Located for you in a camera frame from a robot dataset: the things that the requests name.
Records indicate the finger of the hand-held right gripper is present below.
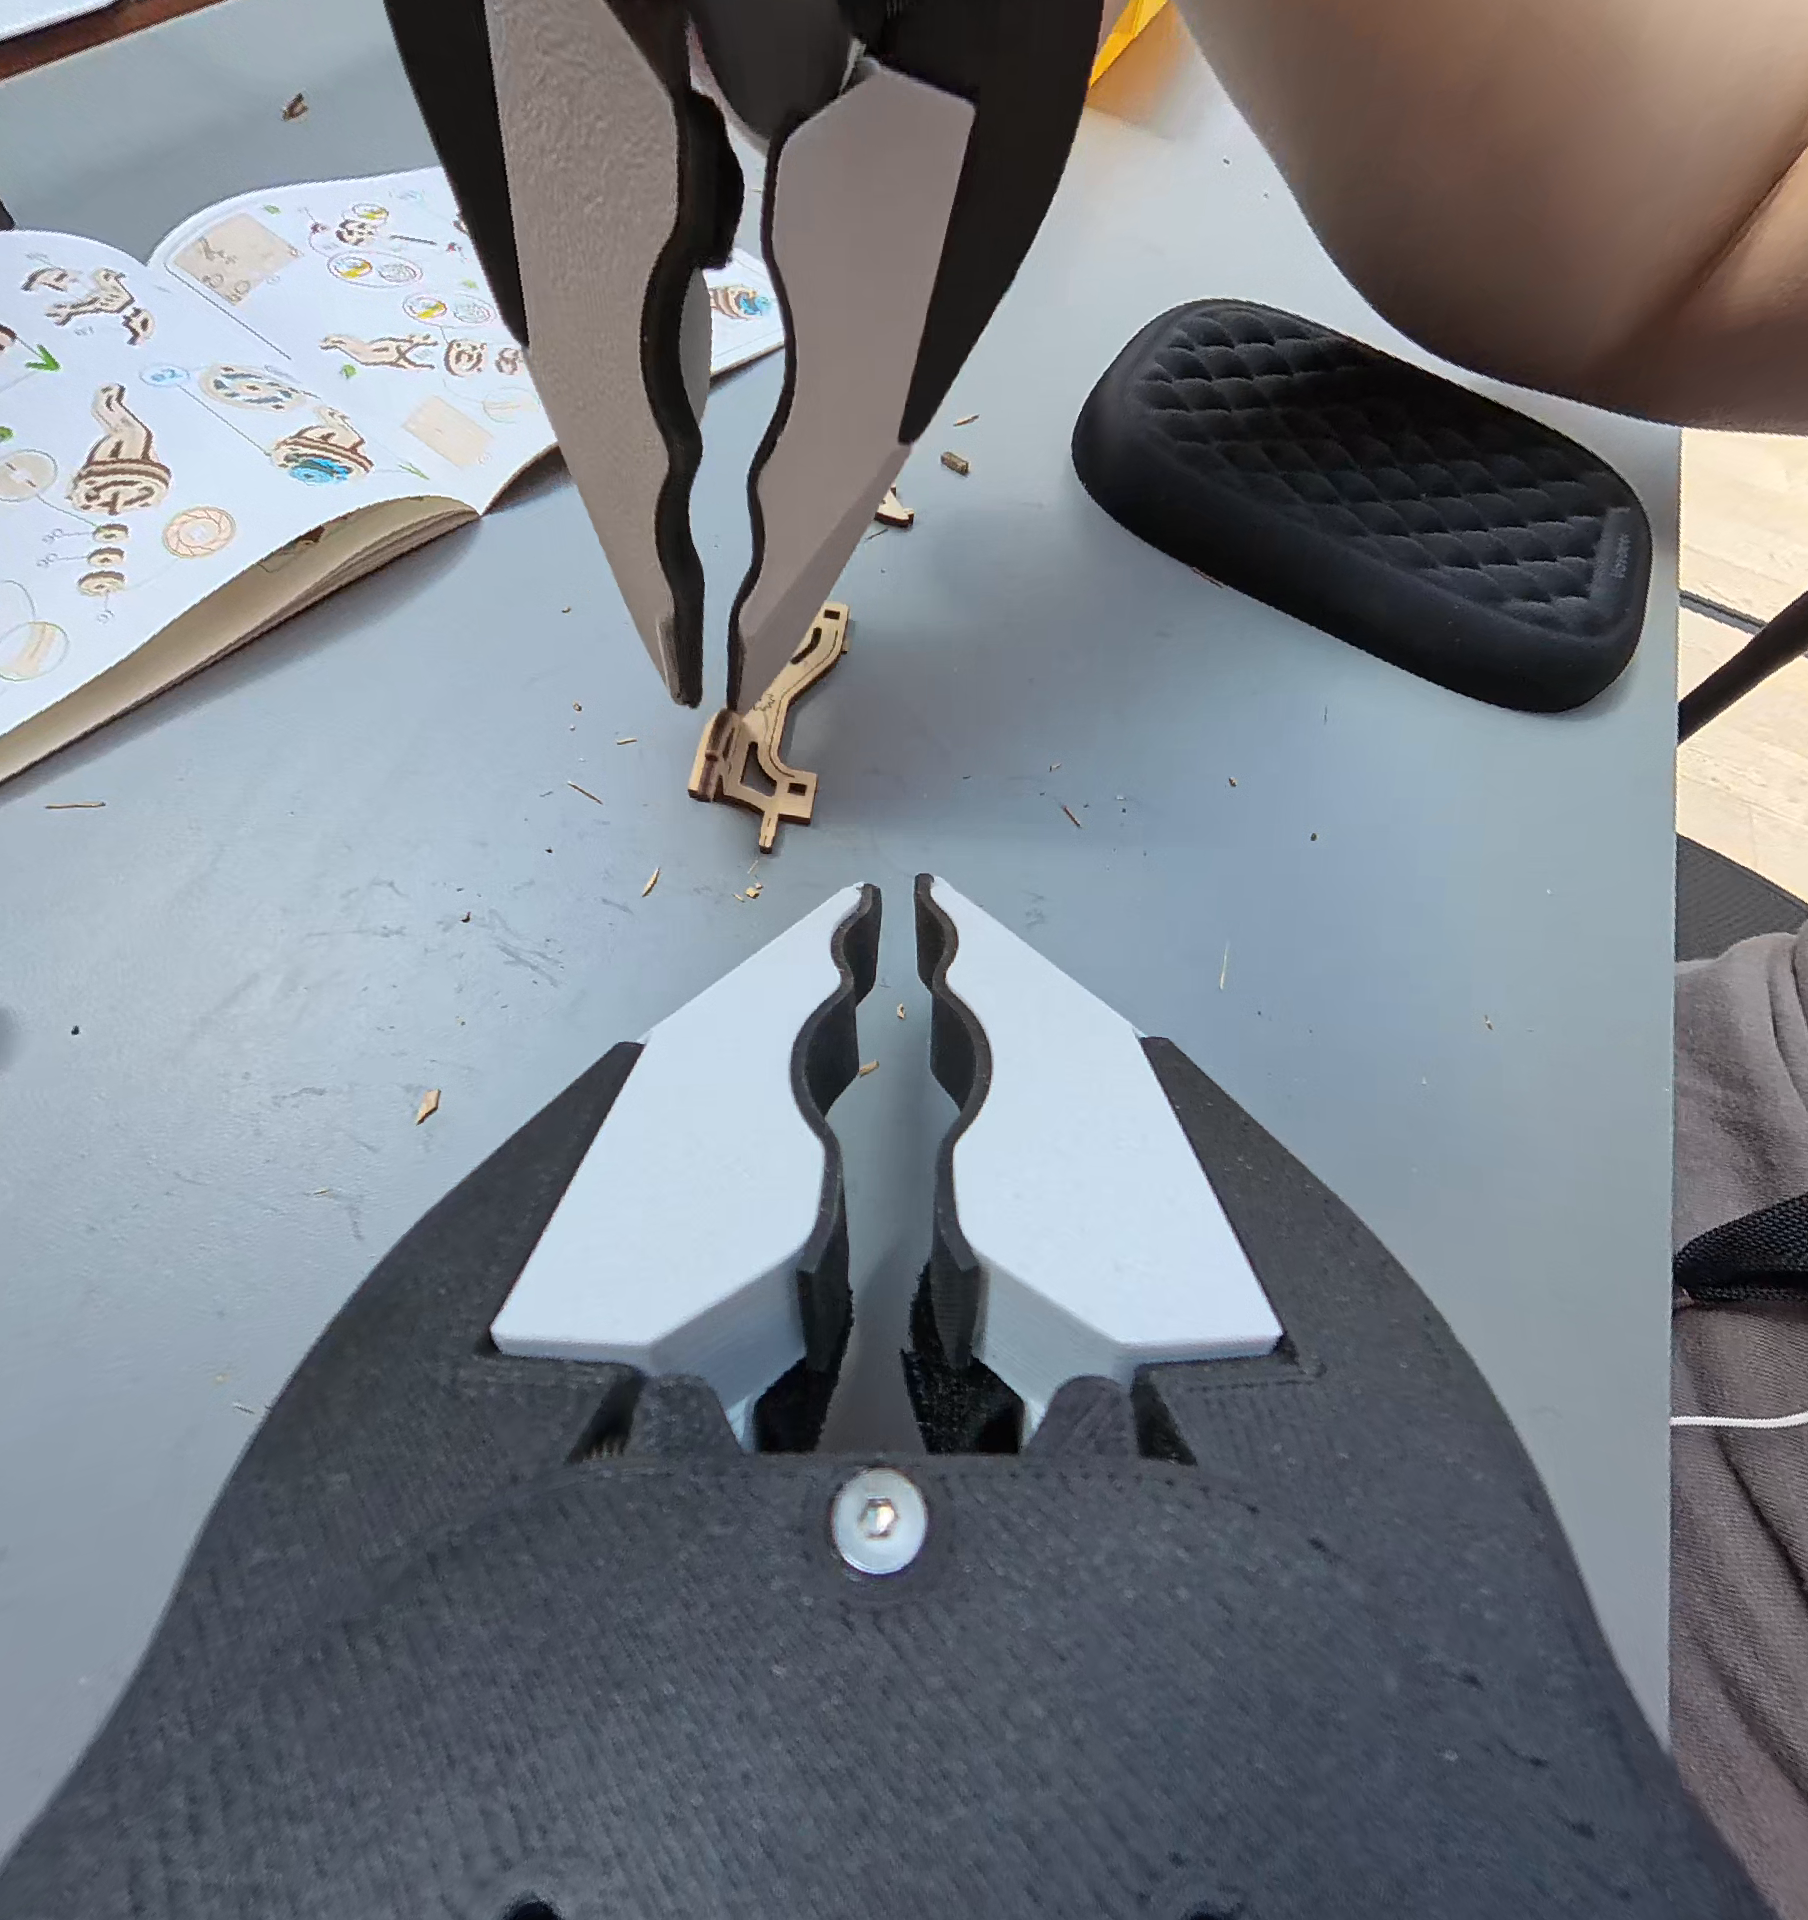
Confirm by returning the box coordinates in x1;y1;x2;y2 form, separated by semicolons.
485;0;752;708
720;54;986;708

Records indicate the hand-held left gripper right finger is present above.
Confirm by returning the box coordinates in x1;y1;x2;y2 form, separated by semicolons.
912;873;1284;1455

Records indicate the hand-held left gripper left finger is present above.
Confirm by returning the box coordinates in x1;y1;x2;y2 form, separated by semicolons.
485;881;884;1455

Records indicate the curved wooden model part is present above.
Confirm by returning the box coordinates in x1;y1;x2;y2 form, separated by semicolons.
724;602;857;855

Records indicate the small wooden model part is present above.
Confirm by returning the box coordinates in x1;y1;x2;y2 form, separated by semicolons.
692;703;763;801

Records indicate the person's right forearm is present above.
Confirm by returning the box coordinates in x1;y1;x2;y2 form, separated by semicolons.
1173;0;1808;435

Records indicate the yellow plastic bin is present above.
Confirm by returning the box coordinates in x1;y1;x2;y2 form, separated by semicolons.
1093;0;1180;106

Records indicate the open instruction booklet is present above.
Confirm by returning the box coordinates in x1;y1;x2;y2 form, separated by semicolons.
0;167;784;818

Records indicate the black quilted wrist rest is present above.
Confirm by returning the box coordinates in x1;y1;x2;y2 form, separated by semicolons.
1068;300;1653;711

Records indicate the black pole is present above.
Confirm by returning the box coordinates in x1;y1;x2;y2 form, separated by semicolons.
1680;550;1808;742

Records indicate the black strap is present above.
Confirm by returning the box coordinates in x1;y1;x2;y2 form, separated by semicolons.
1674;1200;1808;1304

